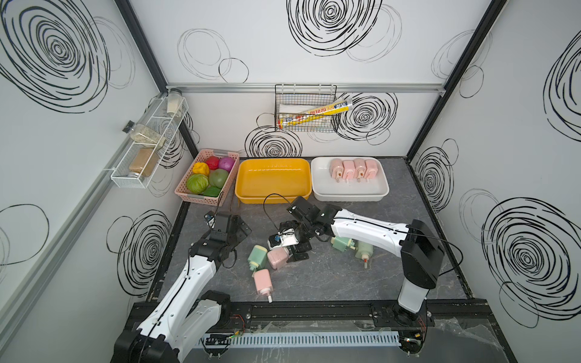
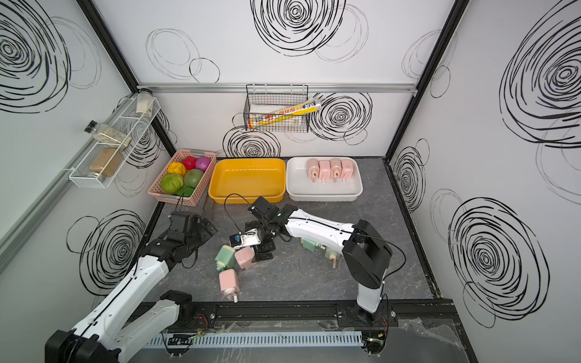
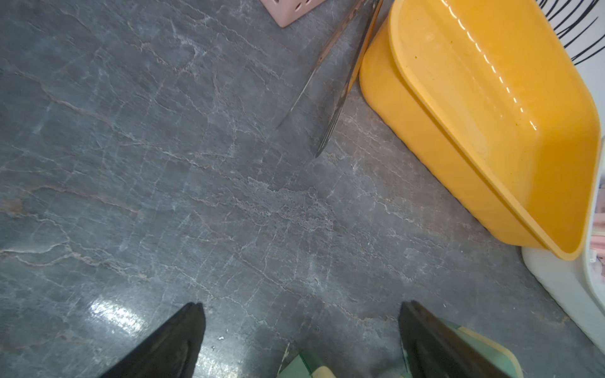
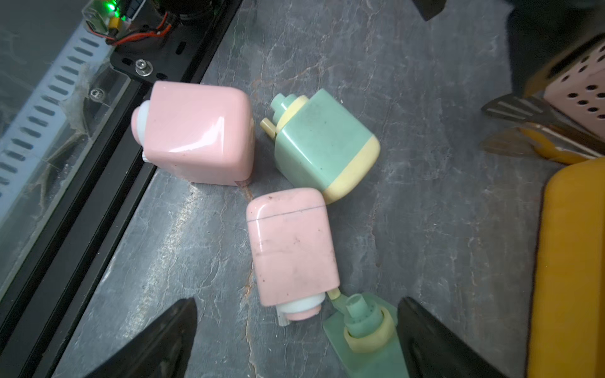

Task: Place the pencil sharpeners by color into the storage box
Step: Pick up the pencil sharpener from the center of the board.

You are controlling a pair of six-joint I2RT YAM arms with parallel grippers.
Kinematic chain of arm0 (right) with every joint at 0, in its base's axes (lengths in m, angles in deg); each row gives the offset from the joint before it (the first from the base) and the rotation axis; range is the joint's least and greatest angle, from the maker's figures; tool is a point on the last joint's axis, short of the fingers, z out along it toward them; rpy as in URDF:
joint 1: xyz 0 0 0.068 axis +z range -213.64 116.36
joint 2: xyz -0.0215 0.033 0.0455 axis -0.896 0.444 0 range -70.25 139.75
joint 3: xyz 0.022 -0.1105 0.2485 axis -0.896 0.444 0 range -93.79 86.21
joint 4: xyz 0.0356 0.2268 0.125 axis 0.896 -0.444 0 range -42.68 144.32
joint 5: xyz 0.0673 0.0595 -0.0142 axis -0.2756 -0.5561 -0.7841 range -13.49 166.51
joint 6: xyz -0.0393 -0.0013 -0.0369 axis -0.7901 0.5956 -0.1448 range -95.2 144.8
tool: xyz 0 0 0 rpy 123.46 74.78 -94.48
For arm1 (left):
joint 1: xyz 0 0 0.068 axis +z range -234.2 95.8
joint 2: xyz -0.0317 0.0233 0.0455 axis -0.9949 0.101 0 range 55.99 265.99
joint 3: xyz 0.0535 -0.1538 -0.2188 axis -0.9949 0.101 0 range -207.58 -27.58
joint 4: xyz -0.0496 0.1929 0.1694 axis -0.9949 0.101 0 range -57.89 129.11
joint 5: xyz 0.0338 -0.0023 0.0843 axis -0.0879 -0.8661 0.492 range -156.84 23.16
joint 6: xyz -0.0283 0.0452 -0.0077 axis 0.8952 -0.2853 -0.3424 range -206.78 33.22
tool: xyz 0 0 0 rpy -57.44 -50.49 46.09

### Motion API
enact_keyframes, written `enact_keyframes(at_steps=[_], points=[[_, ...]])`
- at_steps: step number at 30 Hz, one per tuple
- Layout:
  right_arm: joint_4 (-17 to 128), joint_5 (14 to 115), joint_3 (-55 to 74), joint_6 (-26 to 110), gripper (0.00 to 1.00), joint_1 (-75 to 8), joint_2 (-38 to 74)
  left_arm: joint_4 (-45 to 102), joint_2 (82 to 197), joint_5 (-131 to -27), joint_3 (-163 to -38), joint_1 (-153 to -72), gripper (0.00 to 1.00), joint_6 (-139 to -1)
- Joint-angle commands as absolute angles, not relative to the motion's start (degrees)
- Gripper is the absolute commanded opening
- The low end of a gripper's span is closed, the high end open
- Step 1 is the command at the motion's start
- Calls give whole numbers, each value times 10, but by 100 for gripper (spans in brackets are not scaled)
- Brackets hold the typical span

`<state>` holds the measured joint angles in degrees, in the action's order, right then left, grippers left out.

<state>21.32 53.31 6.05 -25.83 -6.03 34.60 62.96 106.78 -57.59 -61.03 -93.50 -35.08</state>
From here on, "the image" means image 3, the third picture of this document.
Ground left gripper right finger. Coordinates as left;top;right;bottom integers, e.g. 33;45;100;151
398;301;509;377

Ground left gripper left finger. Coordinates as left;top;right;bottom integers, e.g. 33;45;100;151
102;302;206;377

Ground pink perforated basket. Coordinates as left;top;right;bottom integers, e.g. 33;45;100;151
261;0;326;28

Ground pink sharpener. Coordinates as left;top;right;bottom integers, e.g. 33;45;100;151
589;187;604;282

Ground metal tongs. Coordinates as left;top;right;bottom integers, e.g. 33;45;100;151
276;0;384;159

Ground white plastic storage box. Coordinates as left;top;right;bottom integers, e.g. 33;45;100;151
521;151;604;351

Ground yellow plastic storage box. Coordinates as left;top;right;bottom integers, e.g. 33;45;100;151
360;1;601;261

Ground green sharpener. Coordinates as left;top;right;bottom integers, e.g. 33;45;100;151
277;351;336;378
442;319;524;378

